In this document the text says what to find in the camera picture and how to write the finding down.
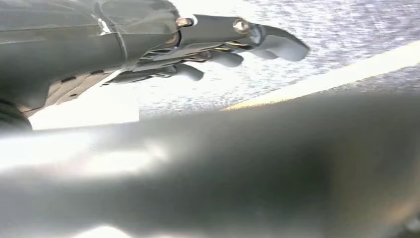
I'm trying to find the smooth grey robot body shell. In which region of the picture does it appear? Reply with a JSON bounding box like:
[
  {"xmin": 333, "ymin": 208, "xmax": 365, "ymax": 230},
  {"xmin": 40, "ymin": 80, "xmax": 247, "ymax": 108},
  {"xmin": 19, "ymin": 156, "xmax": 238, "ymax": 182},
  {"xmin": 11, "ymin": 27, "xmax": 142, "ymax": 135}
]
[{"xmin": 0, "ymin": 91, "xmax": 420, "ymax": 238}]

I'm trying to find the ribbed grey left arm sleeve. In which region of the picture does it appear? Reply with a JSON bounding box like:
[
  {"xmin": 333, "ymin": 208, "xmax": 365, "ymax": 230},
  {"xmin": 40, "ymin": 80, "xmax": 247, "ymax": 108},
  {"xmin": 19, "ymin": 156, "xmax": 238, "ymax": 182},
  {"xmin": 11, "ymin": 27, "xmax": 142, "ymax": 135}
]
[{"xmin": 0, "ymin": 98, "xmax": 33, "ymax": 131}]

